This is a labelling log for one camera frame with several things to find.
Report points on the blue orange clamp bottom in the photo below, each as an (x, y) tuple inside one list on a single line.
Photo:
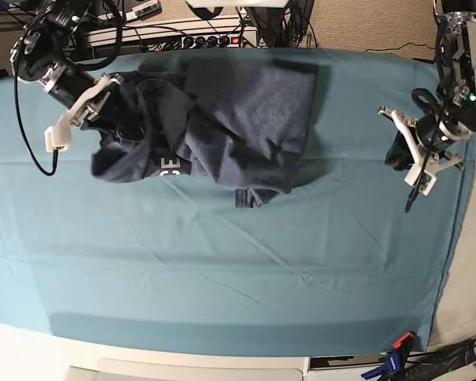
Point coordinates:
[(394, 361)]

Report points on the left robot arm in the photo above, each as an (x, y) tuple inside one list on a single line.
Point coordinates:
[(449, 114)]

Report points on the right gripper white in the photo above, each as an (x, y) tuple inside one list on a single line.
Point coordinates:
[(89, 103)]

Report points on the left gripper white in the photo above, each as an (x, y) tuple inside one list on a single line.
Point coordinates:
[(409, 150)]

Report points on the blue-grey heathered T-shirt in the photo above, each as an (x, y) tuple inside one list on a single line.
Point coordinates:
[(243, 124)]

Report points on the teal table cloth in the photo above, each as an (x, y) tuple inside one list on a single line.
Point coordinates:
[(336, 267)]

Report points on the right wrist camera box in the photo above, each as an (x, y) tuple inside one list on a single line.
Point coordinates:
[(57, 137)]

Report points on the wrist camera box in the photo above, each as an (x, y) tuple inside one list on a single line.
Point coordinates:
[(57, 137), (427, 179)]

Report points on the white overhead camera mount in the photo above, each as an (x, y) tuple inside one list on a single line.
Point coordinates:
[(237, 3)]

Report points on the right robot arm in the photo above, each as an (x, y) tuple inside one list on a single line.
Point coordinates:
[(42, 49)]

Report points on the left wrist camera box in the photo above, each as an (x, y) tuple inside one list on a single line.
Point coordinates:
[(427, 179)]

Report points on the black power strip red switch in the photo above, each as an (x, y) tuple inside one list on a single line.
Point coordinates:
[(213, 41)]

